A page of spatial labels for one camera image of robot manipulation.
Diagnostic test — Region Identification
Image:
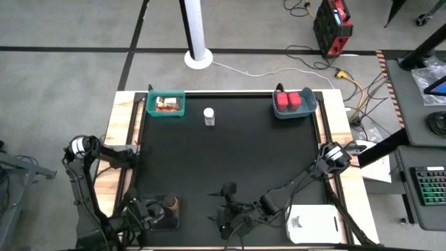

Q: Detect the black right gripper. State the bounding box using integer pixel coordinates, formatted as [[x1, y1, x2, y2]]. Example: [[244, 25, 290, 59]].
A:
[[207, 183, 252, 241]]

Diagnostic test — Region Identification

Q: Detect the black-lid orange spice jar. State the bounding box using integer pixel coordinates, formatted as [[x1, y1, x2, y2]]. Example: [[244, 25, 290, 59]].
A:
[[162, 194, 180, 212]]

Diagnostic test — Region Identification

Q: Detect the brown spice packet white label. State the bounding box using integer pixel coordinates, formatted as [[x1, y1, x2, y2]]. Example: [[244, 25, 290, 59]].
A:
[[155, 96, 182, 107]]

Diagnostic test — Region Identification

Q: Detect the red-lid spice tin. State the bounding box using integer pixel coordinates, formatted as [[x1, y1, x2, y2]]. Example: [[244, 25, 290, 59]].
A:
[[275, 92, 289, 113], [288, 91, 302, 112]]

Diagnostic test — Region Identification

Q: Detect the clear plastic container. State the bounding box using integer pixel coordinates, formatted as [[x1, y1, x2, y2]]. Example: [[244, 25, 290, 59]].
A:
[[148, 192, 181, 231]]

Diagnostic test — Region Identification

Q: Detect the black table mat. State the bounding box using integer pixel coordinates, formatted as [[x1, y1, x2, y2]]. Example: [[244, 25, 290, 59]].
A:
[[134, 92, 327, 248]]

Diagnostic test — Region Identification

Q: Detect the white plastic bin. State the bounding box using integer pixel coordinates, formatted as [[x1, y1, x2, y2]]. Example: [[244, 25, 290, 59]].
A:
[[284, 204, 344, 245]]

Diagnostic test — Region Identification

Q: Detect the teal plastic bin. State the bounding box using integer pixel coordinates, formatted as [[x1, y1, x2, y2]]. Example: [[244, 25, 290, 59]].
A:
[[145, 89, 186, 118]]

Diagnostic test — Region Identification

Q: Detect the blue-grey plastic bin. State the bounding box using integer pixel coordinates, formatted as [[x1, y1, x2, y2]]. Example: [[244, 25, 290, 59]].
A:
[[272, 86, 318, 121]]

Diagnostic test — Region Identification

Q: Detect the grey metal stand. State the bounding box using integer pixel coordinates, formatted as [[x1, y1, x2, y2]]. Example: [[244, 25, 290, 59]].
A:
[[0, 139, 57, 251]]

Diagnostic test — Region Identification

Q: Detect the white paper sheet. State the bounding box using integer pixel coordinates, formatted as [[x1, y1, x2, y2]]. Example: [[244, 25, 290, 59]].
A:
[[355, 139, 393, 184]]

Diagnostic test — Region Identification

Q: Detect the white tower fan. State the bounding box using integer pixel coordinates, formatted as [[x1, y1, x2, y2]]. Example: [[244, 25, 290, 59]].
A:
[[178, 0, 214, 70]]

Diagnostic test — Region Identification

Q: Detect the red and black crate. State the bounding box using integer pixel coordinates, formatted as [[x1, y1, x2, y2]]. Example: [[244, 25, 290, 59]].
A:
[[312, 0, 354, 59]]

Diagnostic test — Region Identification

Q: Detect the grey side desk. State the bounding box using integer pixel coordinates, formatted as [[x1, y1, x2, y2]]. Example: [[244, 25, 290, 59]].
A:
[[395, 145, 446, 231], [385, 51, 446, 148]]

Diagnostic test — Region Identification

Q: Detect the green backlit keyboard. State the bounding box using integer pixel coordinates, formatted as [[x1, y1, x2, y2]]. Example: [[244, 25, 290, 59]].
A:
[[409, 166, 446, 206]]

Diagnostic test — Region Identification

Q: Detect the clear plastic bag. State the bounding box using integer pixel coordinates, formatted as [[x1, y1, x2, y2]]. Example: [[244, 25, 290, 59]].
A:
[[410, 57, 446, 107]]

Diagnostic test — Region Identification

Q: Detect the tablet with blue screen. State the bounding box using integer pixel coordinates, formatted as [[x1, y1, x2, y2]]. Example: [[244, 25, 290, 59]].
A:
[[423, 75, 446, 97]]

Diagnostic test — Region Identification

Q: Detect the black stand pole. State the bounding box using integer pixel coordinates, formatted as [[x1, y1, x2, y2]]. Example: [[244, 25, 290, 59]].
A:
[[398, 22, 446, 72]]

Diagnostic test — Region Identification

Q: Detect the black leg with caster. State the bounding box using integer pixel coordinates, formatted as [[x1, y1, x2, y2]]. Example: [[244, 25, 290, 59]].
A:
[[384, 0, 446, 28]]

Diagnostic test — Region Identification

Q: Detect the white power cable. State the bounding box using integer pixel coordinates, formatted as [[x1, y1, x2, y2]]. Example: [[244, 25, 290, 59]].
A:
[[211, 61, 335, 90]]

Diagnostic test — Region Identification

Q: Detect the black floor cable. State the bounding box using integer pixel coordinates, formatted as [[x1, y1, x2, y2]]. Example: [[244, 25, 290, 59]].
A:
[[282, 0, 312, 17], [284, 44, 341, 70]]

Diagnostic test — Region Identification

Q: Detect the yellow cable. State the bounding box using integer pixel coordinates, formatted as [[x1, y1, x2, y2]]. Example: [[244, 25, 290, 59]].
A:
[[334, 68, 365, 121]]

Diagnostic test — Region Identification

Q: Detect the coiled black cable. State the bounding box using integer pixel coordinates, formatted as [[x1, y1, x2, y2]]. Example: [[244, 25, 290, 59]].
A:
[[426, 110, 446, 139]]

